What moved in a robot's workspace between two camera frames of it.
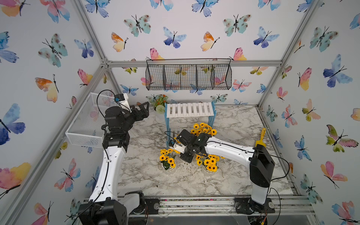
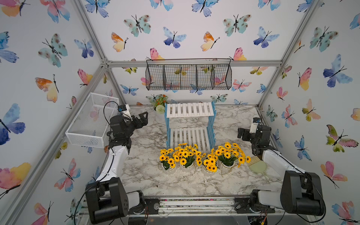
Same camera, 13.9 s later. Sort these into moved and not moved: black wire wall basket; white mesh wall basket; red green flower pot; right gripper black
Moved: right gripper black
Not moved: red green flower pot; black wire wall basket; white mesh wall basket
